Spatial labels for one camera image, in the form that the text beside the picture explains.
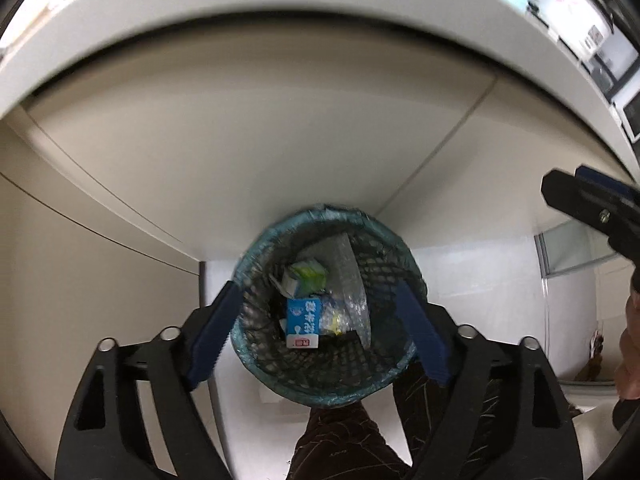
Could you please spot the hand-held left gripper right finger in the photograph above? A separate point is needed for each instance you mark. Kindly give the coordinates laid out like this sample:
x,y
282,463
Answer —
x,y
422,330

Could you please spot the blue white milk carton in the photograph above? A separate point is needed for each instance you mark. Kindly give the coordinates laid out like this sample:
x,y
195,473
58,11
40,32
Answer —
x,y
302,322

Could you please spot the yellow snack packet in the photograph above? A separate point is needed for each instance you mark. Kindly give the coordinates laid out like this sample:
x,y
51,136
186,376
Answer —
x,y
336,322

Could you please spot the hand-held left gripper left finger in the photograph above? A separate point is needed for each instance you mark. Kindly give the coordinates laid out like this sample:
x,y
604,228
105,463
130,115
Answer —
x,y
215,330

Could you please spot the white floral rice cooker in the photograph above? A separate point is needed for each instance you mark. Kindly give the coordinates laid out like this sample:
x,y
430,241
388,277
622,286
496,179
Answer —
x,y
570,10

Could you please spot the black white appliance box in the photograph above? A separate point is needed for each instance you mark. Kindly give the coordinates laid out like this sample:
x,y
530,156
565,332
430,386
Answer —
x,y
620,90

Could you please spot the person's right hand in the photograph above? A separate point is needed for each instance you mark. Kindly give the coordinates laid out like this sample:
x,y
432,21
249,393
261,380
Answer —
x,y
629,355

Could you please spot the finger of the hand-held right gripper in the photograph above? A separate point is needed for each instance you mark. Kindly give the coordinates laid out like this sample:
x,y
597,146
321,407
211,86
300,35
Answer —
x,y
590,200

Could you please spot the clear bubble wrap sheet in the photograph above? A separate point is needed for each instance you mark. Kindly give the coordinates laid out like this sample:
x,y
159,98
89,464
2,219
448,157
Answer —
x,y
350,280

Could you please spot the black mesh trash bin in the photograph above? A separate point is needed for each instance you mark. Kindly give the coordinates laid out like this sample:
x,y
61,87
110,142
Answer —
x,y
280,365

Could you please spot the green white paper carton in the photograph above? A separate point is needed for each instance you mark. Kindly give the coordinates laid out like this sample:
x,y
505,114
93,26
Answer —
x,y
306,275

